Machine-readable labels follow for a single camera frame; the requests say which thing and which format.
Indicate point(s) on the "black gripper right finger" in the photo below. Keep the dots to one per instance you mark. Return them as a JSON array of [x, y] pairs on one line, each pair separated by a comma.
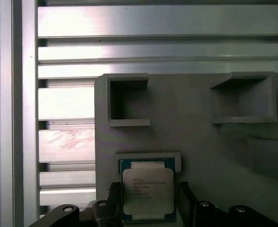
[[186, 208]]

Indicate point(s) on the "grey parts rack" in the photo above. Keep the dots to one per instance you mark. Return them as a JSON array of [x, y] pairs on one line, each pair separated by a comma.
[[188, 146]]

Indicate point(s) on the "silver CPU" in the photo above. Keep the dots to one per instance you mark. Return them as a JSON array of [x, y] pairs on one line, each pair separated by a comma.
[[148, 189]]

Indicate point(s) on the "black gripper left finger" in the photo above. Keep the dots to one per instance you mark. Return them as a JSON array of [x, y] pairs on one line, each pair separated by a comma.
[[113, 208]]

